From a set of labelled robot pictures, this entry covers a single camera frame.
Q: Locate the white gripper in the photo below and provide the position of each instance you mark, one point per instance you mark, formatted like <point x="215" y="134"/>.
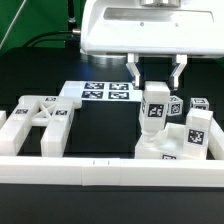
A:
<point x="148" y="27"/>

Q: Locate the white chair seat part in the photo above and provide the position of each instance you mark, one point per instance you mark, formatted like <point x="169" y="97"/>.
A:
<point x="167" y="144"/>

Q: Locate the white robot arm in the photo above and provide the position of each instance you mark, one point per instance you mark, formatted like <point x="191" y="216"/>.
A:
<point x="160" y="2"/>

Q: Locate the white right fence bar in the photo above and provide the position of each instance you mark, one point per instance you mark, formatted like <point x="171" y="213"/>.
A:
<point x="216" y="141"/>

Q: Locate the white fence bar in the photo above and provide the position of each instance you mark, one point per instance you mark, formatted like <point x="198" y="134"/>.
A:
<point x="216" y="141"/>
<point x="112" y="172"/>
<point x="2" y="118"/>

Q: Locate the white front fence bar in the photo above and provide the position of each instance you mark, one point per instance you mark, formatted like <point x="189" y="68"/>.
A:
<point x="112" y="172"/>

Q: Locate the white left fence bar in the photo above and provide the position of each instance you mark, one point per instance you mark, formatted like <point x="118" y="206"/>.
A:
<point x="2" y="118"/>

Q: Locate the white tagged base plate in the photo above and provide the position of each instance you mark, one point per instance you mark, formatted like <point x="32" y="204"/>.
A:
<point x="101" y="91"/>

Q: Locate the black vertical post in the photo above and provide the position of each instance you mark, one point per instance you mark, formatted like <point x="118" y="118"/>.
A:
<point x="71" y="13"/>

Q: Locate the white chair back frame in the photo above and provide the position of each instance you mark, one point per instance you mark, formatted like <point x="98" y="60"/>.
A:
<point x="54" y="113"/>

